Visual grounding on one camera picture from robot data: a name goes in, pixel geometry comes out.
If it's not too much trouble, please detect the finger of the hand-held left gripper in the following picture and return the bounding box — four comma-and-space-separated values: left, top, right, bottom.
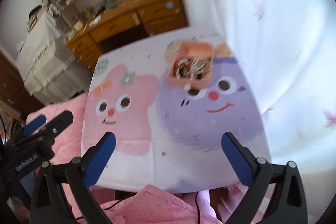
39, 110, 74, 139
22, 114, 48, 137

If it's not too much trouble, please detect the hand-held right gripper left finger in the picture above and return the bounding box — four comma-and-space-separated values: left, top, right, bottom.
30, 132, 116, 224

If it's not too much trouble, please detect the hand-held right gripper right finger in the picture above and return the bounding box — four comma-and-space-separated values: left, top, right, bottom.
221, 132, 308, 224

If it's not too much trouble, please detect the silver chain necklace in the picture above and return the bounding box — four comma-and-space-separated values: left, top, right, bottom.
188, 56, 213, 77

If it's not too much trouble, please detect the orange plastic tray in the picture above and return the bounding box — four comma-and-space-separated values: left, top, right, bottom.
167, 41, 214, 88

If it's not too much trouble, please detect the brown wooden door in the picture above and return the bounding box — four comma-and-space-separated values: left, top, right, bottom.
0, 51, 44, 115

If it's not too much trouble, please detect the white lace covered furniture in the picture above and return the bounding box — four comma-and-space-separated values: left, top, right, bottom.
15, 12, 93, 104

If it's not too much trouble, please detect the person's pink quilted clothing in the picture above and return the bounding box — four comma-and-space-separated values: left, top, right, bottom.
98, 184, 225, 224

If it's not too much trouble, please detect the cartoon printed table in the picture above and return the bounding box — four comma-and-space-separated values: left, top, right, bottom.
81, 27, 271, 193

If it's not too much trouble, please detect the wooden desk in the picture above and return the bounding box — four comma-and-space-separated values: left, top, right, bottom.
66, 0, 190, 67

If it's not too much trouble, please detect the white floral curtain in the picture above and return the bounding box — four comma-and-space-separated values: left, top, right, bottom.
168, 0, 336, 216

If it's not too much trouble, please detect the black cable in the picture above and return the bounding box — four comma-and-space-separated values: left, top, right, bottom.
194, 190, 204, 224

